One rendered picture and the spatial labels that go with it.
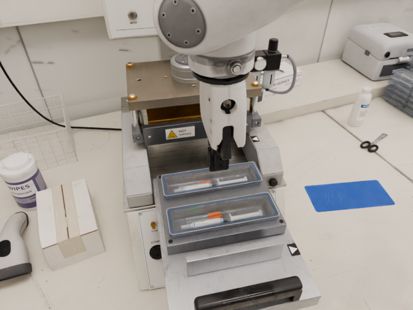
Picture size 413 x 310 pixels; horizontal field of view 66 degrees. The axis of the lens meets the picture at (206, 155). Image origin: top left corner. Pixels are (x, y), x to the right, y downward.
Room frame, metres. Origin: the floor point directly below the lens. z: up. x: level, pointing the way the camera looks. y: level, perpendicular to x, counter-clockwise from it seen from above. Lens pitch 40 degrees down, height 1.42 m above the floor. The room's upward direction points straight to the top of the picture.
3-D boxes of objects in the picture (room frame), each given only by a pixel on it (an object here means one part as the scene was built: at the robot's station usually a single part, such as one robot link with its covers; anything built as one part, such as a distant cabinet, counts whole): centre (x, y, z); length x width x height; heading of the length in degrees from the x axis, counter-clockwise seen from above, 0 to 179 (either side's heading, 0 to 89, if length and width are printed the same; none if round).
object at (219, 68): (0.39, -0.02, 1.26); 0.09 x 0.08 x 0.03; 11
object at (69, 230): (0.49, 0.33, 0.80); 0.19 x 0.13 x 0.09; 22
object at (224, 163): (0.37, -0.02, 1.10); 0.03 x 0.03 x 0.07; 11
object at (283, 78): (1.16, -0.25, 0.83); 0.23 x 0.12 x 0.07; 121
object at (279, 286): (0.21, -0.06, 0.99); 0.15 x 0.02 x 0.04; 102
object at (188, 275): (0.34, -0.03, 0.97); 0.30 x 0.22 x 0.08; 12
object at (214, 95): (0.39, -0.02, 1.20); 0.10 x 0.08 x 0.11; 11
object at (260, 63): (0.82, -0.15, 1.05); 0.15 x 0.05 x 0.15; 102
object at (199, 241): (0.39, -0.02, 0.98); 0.20 x 0.17 x 0.03; 102
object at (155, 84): (0.68, 0.02, 1.08); 0.31 x 0.24 x 0.13; 102
